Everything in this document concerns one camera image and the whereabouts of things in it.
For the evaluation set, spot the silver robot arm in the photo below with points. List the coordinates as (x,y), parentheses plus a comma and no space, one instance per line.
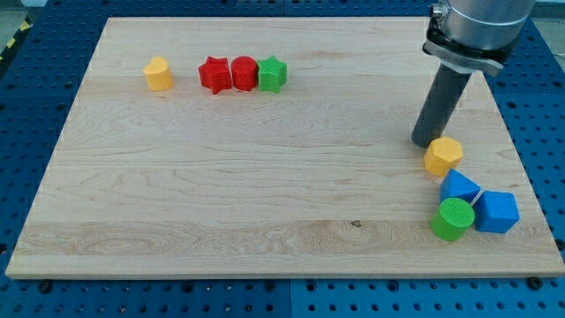
(475,35)

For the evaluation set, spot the green star block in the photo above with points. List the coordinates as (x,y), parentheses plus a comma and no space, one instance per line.
(272,74)

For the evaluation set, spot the red star block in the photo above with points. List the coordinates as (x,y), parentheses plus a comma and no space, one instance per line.
(215,74)

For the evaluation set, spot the wooden board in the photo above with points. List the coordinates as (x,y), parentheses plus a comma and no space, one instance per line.
(320,180)

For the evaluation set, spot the red cylinder block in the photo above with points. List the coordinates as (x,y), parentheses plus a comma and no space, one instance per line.
(244,73)

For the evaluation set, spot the yellow heart block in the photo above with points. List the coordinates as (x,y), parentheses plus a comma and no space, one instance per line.
(157,74)

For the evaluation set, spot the yellow hexagon block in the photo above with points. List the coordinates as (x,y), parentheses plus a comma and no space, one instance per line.
(442,155)

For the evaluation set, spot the blue triangle block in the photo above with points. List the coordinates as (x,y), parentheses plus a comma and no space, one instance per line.
(457,185)

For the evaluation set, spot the green cylinder block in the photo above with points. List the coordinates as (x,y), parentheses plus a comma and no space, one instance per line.
(452,219)

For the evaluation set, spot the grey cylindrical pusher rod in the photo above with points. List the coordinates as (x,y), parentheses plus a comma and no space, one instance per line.
(442,98)

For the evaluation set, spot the blue cube block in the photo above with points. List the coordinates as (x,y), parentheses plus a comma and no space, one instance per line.
(496,212)

